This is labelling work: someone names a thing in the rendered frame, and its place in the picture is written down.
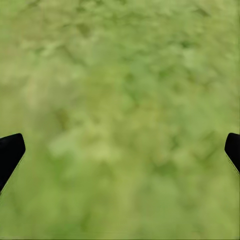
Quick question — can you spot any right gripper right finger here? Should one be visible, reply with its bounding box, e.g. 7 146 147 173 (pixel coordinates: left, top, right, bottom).
224 132 240 172

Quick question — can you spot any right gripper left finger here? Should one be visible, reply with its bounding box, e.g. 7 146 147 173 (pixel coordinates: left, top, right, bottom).
0 133 26 192

